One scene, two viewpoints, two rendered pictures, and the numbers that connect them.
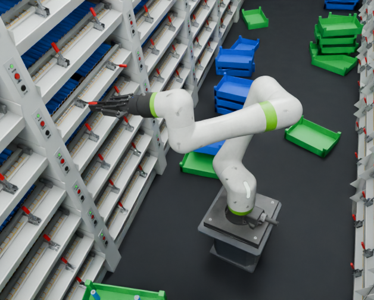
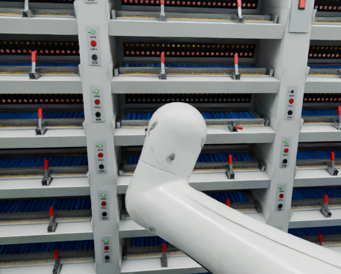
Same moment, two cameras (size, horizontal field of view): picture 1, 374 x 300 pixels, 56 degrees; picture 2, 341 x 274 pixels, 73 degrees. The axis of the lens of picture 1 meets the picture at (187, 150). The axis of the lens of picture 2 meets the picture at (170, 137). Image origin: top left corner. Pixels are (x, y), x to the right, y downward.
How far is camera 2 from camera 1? 1.08 m
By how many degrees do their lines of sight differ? 61
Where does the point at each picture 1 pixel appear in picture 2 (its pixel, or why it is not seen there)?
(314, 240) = not seen: outside the picture
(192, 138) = (143, 193)
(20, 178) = (55, 132)
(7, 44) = (99, 13)
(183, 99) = (169, 111)
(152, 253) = not seen: outside the picture
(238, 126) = (246, 260)
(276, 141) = not seen: outside the picture
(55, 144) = (101, 132)
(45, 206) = (65, 181)
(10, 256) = (7, 184)
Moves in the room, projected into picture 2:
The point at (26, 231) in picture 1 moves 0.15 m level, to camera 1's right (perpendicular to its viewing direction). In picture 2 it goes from (35, 182) to (35, 198)
